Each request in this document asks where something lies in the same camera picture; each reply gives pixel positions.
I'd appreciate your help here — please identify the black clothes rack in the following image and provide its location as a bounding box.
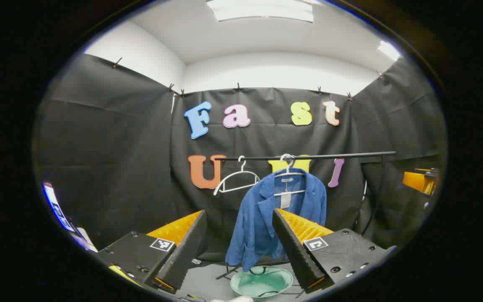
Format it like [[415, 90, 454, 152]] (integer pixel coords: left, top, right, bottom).
[[215, 151, 397, 281]]

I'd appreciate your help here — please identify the white plastic hanger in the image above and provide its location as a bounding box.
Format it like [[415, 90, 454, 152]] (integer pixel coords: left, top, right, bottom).
[[213, 156, 261, 196], [273, 154, 307, 198]]

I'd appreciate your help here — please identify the blue corduroy jacket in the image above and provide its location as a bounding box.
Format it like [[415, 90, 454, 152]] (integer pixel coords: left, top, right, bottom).
[[225, 169, 328, 272]]

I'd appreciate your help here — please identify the black backdrop cloth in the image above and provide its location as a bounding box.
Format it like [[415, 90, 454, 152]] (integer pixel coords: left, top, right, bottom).
[[34, 54, 447, 263]]

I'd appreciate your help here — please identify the large ceiling light panel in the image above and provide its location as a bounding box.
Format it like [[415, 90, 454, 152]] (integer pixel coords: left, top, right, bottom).
[[206, 0, 314, 23]]

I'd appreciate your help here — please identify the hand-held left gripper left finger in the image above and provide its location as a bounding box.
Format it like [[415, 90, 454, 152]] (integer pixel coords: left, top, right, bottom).
[[97, 210, 208, 294]]

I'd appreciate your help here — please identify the green laundry hamper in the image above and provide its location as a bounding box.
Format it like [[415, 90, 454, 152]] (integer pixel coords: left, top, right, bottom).
[[230, 266, 294, 301]]

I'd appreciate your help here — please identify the computer monitor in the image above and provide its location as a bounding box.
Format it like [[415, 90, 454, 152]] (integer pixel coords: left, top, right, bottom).
[[42, 181, 76, 233]]

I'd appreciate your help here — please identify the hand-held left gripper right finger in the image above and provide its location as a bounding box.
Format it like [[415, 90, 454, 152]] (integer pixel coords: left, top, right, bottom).
[[272, 208, 397, 294]]

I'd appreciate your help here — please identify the small ceiling light panel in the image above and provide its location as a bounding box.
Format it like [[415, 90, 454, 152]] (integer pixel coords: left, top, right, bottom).
[[378, 41, 401, 61]]

